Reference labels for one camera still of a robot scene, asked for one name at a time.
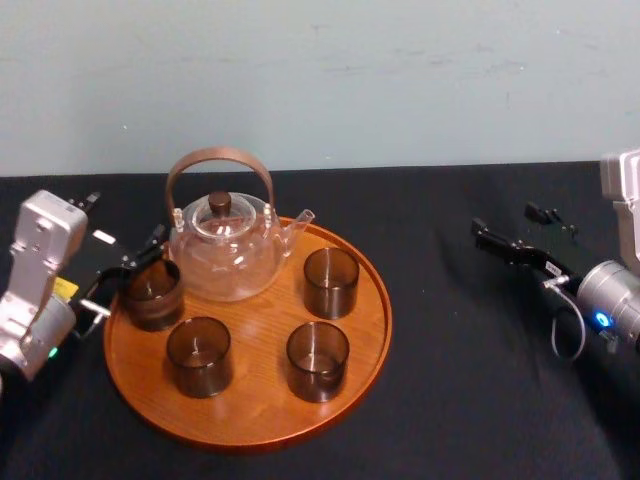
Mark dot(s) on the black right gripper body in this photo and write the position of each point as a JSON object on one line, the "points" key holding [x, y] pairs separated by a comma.
{"points": [[555, 255]]}

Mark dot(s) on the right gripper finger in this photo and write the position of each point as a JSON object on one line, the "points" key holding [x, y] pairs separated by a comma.
{"points": [[495, 241], [539, 212]]}

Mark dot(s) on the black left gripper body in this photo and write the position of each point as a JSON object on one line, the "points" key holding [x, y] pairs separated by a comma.
{"points": [[95, 260]]}

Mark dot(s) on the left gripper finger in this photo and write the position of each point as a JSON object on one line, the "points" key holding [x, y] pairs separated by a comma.
{"points": [[147, 250], [86, 201]]}

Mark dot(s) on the smoked glass cup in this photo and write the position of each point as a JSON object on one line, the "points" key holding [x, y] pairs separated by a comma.
{"points": [[317, 375], [199, 370], [150, 305], [331, 295]]}

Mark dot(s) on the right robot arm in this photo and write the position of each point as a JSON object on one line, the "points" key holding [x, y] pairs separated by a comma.
{"points": [[612, 292]]}

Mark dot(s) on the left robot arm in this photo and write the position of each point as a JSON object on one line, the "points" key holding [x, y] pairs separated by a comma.
{"points": [[42, 240]]}

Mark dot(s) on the round wooden tray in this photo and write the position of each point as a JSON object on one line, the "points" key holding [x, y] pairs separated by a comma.
{"points": [[260, 350]]}

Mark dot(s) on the glass teapot lid, brown knob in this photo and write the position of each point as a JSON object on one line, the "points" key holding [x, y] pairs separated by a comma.
{"points": [[220, 202]]}

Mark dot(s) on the black table cloth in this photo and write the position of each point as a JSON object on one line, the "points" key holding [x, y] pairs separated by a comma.
{"points": [[450, 390]]}

